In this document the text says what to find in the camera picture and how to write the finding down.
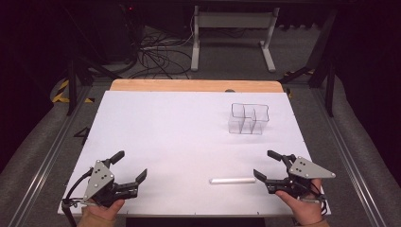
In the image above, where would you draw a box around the person's right hand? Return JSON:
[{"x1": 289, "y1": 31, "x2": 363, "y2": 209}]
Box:
[{"x1": 274, "y1": 178, "x2": 324, "y2": 226}]

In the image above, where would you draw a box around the black metal stand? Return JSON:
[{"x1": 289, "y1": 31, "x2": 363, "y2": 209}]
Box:
[
  {"x1": 278, "y1": 9, "x2": 337, "y2": 118},
  {"x1": 64, "y1": 56, "x2": 124, "y2": 116}
]

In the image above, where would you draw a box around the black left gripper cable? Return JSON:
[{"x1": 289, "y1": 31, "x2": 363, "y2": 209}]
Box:
[{"x1": 61, "y1": 168, "x2": 95, "y2": 227}]

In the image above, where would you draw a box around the yellow black floor tape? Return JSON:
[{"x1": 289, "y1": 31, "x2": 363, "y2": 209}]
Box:
[{"x1": 51, "y1": 79, "x2": 96, "y2": 104}]

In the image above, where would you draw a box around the bundle of floor cables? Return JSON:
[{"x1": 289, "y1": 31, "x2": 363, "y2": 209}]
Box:
[{"x1": 126, "y1": 12, "x2": 202, "y2": 80}]

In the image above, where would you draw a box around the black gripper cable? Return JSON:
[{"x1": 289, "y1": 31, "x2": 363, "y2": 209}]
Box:
[
  {"x1": 310, "y1": 181, "x2": 329, "y2": 217},
  {"x1": 61, "y1": 168, "x2": 95, "y2": 227}
]

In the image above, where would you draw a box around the white board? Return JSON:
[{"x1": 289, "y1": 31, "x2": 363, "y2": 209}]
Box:
[{"x1": 57, "y1": 90, "x2": 332, "y2": 218}]

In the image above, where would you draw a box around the aluminium rail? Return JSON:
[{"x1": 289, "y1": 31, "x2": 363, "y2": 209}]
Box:
[
  {"x1": 8, "y1": 84, "x2": 96, "y2": 227},
  {"x1": 310, "y1": 88, "x2": 390, "y2": 227}
]

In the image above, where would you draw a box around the dark screen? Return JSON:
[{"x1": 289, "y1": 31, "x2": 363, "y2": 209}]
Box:
[{"x1": 126, "y1": 217, "x2": 267, "y2": 227}]

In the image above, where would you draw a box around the dark equipment box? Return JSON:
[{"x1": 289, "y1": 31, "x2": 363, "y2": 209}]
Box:
[{"x1": 94, "y1": 2, "x2": 144, "y2": 64}]

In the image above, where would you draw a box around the wooden table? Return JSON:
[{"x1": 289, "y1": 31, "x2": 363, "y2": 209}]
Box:
[{"x1": 109, "y1": 79, "x2": 285, "y2": 94}]

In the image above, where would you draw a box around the white stick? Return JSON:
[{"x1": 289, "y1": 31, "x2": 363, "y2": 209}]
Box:
[{"x1": 208, "y1": 177, "x2": 257, "y2": 185}]

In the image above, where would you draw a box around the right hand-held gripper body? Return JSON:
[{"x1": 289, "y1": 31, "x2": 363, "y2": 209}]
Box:
[{"x1": 266, "y1": 153, "x2": 337, "y2": 201}]

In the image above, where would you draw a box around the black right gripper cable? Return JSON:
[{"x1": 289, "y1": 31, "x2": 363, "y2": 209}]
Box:
[{"x1": 310, "y1": 181, "x2": 329, "y2": 217}]

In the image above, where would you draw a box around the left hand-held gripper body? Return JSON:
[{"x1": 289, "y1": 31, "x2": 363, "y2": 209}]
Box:
[{"x1": 80, "y1": 159, "x2": 140, "y2": 208}]

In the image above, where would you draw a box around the person's left hand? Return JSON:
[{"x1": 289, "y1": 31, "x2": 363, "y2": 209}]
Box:
[{"x1": 81, "y1": 198, "x2": 126, "y2": 222}]

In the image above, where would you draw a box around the white metal table frame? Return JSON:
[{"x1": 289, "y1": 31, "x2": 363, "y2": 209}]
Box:
[{"x1": 190, "y1": 5, "x2": 281, "y2": 73}]

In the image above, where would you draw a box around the clear acrylic organizer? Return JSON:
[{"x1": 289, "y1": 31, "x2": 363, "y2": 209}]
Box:
[{"x1": 228, "y1": 102, "x2": 270, "y2": 136}]

